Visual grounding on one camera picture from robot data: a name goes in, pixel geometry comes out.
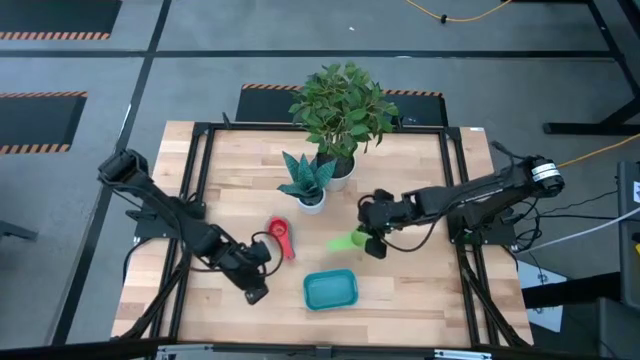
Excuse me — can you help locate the pinkish red measuring cup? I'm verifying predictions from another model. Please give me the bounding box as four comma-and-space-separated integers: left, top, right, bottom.
267, 215, 297, 262

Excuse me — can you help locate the green measuring cup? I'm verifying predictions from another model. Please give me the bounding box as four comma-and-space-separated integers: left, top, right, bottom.
326, 227, 372, 253

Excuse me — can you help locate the black stand frame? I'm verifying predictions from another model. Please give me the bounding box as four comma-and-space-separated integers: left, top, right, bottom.
542, 0, 640, 136

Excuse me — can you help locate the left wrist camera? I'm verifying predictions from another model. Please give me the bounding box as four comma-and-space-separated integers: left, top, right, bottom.
243, 285, 270, 307

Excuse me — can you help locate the teal plastic basket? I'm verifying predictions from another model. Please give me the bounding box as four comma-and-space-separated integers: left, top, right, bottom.
302, 268, 360, 312

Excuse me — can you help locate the grey furniture foot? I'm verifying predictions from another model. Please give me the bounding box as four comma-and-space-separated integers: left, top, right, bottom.
0, 219, 39, 241

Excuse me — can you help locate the dark grey floor box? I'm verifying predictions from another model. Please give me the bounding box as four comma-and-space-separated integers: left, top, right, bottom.
597, 297, 640, 360

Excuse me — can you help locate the white paper sheet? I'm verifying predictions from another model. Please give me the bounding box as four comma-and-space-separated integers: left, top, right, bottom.
517, 259, 567, 334

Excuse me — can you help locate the black hazard-striped floor mat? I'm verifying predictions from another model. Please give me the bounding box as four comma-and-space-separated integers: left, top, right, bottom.
0, 91, 89, 155
0, 0, 124, 41
234, 83, 450, 127

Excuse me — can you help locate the leafy green potted plant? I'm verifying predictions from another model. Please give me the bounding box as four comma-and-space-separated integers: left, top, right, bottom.
288, 60, 400, 192

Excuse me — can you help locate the black aluminium table frame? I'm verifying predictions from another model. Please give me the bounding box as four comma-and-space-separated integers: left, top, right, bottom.
110, 119, 535, 350

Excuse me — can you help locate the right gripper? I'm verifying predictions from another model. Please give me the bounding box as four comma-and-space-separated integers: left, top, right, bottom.
357, 188, 404, 261

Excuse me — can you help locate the snake plant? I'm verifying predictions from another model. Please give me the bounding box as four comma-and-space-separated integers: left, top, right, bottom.
276, 150, 338, 216

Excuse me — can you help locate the black camera rig bar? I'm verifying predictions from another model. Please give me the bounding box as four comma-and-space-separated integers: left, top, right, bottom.
0, 338, 640, 360

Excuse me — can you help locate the grey cabinet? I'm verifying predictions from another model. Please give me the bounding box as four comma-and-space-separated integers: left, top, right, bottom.
617, 159, 640, 311

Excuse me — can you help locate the yellow cable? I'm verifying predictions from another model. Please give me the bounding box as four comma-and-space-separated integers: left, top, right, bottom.
557, 133, 640, 170
405, 0, 514, 25

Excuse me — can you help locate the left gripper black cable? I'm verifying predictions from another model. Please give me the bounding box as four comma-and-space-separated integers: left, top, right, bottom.
249, 230, 285, 279

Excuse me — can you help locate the white cable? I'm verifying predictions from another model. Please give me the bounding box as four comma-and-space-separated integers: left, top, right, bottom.
519, 205, 640, 254

